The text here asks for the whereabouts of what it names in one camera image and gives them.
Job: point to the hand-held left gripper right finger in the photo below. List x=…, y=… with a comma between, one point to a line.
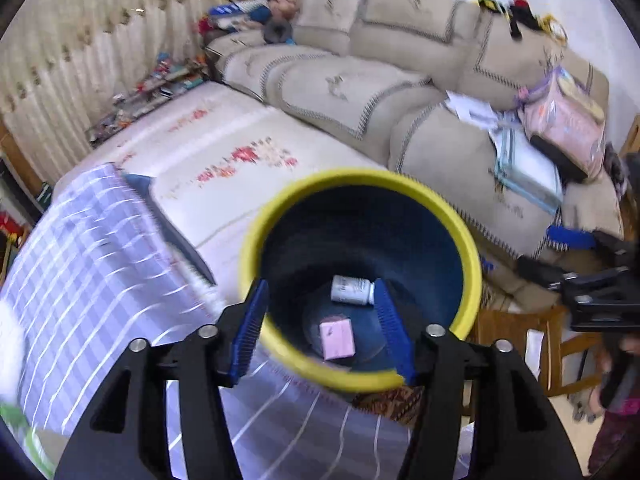
x=392, y=330

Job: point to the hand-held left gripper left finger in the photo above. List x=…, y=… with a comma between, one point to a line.
x=250, y=330

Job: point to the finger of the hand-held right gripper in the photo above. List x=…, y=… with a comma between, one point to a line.
x=570, y=238
x=542, y=272

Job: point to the small pink box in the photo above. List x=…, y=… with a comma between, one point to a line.
x=336, y=338

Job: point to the white pill bottle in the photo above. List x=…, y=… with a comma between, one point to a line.
x=350, y=290

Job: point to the yellow-rimmed blue bin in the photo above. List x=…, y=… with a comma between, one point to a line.
x=350, y=179

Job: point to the wooden chair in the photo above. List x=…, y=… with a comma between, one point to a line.
x=555, y=320

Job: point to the brown patterned cloth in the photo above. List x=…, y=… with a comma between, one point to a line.
x=390, y=405

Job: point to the pale blue folder stack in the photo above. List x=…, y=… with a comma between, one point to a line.
x=530, y=165

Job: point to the person's dark patterned clothing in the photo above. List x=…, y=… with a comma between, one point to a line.
x=617, y=400

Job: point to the pink bag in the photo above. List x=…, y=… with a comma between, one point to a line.
x=565, y=120

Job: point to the dark blue cloth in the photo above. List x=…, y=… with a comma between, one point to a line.
x=165, y=220

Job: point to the white papers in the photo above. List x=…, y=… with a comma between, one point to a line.
x=470, y=107

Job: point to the purple striped blanket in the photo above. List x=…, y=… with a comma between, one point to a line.
x=90, y=285

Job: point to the floral white bed sheet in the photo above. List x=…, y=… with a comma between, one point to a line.
x=225, y=125

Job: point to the black and yellow toys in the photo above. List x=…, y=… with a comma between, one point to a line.
x=520, y=12

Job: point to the beige sofa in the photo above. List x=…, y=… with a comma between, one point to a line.
x=350, y=90

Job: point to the beige padded headboard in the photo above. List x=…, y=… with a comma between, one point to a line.
x=100, y=60

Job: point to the heap of colourful packets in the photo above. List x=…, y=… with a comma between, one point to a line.
x=230, y=12

